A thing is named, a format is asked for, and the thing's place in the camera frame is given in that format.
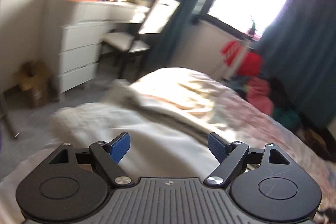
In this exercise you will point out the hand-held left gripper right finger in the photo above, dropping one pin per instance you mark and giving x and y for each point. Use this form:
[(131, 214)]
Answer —
[(218, 148)]

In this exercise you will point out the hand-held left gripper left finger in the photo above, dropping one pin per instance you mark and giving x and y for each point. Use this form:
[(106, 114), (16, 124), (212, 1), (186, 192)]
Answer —
[(119, 148)]

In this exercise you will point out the bed with rumpled blankets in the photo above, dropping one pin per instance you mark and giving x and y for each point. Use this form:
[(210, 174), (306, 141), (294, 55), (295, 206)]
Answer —
[(210, 98)]

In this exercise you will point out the pink cloth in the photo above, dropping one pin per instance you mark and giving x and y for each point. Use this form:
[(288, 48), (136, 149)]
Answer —
[(258, 95)]

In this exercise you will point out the green cloth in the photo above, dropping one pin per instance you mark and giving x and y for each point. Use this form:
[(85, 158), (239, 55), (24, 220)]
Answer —
[(286, 117)]

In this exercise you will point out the black cloth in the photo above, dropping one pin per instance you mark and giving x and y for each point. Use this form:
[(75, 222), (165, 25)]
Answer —
[(282, 90)]

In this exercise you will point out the brown cardboard box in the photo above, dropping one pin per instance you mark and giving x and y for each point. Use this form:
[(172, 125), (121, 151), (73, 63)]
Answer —
[(34, 82)]

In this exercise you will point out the white dresser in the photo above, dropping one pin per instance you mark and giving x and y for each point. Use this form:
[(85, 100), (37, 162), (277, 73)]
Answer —
[(78, 43)]

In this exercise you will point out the grey metal stand leg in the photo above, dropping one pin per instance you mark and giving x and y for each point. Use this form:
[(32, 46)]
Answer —
[(8, 113)]

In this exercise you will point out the wide blue curtain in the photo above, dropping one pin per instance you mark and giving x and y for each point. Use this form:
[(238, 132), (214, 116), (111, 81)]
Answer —
[(309, 56)]

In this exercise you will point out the white backed chair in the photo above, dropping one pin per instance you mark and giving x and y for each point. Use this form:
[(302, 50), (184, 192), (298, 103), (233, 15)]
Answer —
[(160, 14)]

